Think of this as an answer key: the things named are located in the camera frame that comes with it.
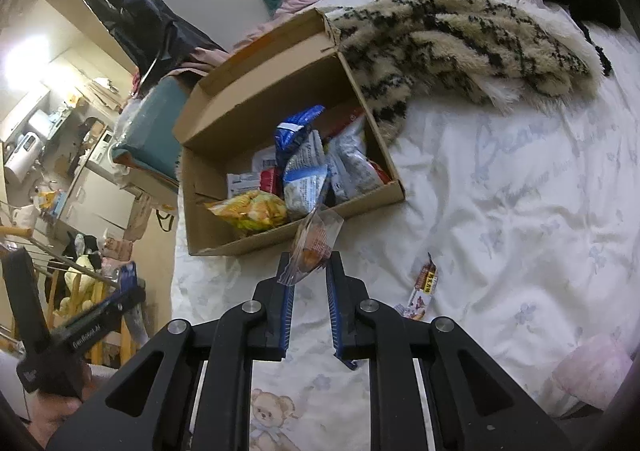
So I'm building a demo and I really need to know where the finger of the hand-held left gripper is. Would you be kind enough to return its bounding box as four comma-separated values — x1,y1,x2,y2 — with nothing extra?
95,261,147,324

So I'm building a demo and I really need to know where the white microwave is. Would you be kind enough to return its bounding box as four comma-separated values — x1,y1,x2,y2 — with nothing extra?
86,128,120,166

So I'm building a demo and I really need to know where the black plastic bag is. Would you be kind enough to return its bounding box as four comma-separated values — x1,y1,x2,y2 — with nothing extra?
47,0,223,77

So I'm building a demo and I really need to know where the white cabinet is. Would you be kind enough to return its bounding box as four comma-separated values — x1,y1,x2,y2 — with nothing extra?
54,165,145,234

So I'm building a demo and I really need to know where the pink cloth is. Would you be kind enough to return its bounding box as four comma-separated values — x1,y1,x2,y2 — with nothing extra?
182,46,230,78

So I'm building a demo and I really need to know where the dark blue cookie packet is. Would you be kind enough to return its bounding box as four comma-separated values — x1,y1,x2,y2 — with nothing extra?
274,105,327,167

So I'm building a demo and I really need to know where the yellow wooden rack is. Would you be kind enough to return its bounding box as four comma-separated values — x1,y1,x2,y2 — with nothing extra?
62,276,138,367

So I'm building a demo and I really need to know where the white rice cooker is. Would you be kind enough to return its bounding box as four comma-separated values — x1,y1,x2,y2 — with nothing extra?
4,130,43,184

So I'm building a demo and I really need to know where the metal drying rack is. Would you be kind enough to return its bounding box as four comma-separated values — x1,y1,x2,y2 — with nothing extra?
0,225,126,284

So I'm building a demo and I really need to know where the yellow snack bag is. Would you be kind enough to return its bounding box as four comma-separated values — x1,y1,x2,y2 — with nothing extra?
206,190,290,238

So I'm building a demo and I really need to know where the cardboard box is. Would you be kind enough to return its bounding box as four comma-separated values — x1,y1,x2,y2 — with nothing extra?
172,6,407,257

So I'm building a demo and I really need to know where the pink cushion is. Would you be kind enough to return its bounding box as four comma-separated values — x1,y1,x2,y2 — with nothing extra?
552,333,633,409

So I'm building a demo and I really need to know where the beige black fur blanket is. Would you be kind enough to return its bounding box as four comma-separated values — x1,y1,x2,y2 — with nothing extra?
325,0,606,142

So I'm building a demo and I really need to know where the clear pastry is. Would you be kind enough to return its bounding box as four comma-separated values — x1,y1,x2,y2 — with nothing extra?
277,205,345,288

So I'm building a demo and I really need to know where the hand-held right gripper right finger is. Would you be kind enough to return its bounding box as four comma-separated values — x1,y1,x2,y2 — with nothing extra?
325,251,573,451

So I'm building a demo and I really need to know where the silver red snack bag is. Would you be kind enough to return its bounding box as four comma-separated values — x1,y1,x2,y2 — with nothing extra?
320,104,398,204

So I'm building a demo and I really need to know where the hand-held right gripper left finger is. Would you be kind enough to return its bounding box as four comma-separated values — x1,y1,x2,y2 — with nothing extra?
47,251,301,451

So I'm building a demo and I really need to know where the blue white snack bag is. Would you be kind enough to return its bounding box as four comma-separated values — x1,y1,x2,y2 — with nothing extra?
282,131,332,222

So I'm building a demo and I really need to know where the person's left hand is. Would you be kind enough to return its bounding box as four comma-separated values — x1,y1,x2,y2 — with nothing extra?
27,388,88,449

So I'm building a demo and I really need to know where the brown snack bar packet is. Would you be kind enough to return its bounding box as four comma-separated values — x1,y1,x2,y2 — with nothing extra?
395,252,441,322

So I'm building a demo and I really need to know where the white snack packet red top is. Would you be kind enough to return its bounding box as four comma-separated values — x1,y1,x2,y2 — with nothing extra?
226,172,262,200

